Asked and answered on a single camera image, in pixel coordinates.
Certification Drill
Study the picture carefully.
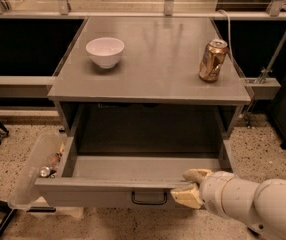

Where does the white ceramic bowl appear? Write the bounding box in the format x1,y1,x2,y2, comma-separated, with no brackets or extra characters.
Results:
86,37,125,69

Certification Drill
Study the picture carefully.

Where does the grey metal rod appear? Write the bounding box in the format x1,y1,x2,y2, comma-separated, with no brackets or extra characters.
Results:
254,30,286,84

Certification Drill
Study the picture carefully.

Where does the crushed gold soda can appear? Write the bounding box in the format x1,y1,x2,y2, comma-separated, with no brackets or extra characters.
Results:
199,39,228,82

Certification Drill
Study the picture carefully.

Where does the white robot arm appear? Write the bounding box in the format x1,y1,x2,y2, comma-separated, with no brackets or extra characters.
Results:
171,169,286,240

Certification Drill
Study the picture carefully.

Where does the clear plastic storage bin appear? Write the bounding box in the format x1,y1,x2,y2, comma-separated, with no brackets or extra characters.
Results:
7,132,86,220

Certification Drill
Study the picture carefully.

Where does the white cable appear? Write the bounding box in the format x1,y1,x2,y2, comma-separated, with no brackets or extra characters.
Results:
217,9,234,64

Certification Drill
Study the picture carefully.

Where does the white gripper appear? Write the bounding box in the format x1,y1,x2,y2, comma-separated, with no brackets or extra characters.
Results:
170,169,235,218

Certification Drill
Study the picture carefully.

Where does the grey top drawer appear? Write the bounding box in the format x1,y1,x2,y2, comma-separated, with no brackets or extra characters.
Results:
34,102,241,210

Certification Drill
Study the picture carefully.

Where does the small silver can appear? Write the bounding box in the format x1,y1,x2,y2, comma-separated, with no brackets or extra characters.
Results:
40,166,51,178

